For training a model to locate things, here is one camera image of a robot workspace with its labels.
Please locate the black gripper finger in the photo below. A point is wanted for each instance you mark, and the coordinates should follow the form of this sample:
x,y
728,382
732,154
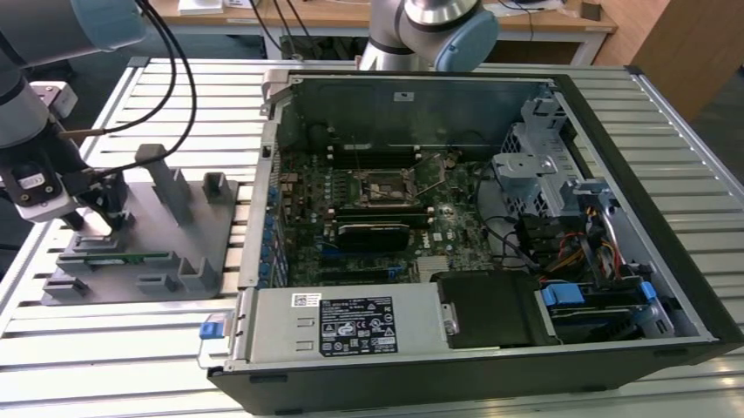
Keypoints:
x,y
73,220
116,209

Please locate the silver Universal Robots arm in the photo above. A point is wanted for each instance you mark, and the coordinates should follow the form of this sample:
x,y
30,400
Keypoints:
x,y
29,35

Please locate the CPU socket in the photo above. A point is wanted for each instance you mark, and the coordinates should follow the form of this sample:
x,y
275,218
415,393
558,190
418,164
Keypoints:
x,y
383,196

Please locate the green RAM stick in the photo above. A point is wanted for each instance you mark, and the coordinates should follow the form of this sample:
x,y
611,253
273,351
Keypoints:
x,y
136,258

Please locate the grey plastic parts rack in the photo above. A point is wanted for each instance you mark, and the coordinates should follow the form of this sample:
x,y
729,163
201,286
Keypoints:
x,y
212,239

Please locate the blue case latch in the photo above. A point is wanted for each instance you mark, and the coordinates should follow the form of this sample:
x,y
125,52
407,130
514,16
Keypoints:
x,y
209,331

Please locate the silver power supply with label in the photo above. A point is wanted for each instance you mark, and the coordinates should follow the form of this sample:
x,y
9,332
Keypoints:
x,y
272,326

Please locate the black expansion slot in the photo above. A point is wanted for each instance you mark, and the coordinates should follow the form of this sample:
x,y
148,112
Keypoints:
x,y
354,275

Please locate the black expansion card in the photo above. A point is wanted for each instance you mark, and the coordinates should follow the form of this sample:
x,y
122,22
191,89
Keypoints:
x,y
371,238

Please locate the black RAM slot row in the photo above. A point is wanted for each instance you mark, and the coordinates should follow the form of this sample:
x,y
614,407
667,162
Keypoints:
x,y
383,216
371,157

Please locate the white cardboard box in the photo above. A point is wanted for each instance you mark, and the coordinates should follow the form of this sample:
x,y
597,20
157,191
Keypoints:
x,y
200,6
239,3

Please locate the small silver heatsink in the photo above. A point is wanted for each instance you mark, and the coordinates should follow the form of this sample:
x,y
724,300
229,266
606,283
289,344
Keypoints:
x,y
432,265

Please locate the green motherboard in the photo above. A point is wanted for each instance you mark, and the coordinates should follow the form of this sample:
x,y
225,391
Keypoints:
x,y
459,248

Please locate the black open PC case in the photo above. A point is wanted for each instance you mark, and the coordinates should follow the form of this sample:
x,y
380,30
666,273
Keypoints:
x,y
406,387

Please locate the black plastic fan shroud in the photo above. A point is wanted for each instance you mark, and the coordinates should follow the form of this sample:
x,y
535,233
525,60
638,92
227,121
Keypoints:
x,y
494,309

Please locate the silver metal drive cage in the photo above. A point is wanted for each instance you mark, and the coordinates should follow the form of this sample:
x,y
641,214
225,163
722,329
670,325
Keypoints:
x,y
522,174

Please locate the blue disk carrier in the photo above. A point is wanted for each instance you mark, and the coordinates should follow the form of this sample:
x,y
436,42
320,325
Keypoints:
x,y
562,298

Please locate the blue plastic bay clip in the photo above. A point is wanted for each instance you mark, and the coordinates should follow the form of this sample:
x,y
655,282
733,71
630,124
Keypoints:
x,y
647,294

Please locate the wooden cabinet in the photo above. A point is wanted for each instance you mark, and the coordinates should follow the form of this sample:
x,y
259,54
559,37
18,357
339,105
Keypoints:
x,y
685,43

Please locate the white wrist camera black face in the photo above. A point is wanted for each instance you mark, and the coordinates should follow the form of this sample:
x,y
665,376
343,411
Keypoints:
x,y
29,183

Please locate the small grey wrist camera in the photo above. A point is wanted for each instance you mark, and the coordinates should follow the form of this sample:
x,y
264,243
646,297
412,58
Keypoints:
x,y
54,98

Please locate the wooden desk white frame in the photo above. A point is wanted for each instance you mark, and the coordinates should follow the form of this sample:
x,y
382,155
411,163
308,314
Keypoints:
x,y
208,18

